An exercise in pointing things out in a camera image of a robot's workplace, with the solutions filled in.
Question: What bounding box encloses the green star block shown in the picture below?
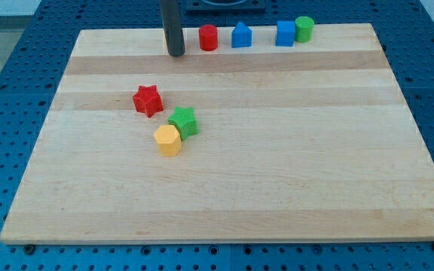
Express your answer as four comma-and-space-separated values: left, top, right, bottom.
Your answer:
167, 106, 199, 141

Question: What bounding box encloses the red star block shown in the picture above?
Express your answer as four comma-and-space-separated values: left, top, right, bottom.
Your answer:
133, 85, 164, 118

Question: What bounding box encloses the wooden board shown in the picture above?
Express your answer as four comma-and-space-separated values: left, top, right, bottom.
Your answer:
0, 23, 434, 245

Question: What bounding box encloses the yellow hexagon block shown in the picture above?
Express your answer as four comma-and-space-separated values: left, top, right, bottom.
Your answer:
154, 125, 182, 157

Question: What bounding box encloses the red cylinder block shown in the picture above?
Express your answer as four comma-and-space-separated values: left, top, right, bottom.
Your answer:
198, 24, 219, 51

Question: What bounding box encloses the blue house-shaped block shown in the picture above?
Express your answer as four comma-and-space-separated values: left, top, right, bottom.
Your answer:
231, 22, 252, 48

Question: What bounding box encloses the blue cube block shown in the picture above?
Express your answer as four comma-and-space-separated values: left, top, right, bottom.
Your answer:
275, 20, 295, 47

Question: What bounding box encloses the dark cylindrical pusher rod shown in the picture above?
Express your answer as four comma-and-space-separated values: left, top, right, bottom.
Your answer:
159, 0, 185, 57

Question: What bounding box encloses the green cylinder block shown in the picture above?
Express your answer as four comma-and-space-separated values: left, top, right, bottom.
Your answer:
295, 16, 315, 43

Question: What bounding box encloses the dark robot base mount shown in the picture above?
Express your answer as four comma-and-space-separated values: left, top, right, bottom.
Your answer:
185, 0, 266, 13

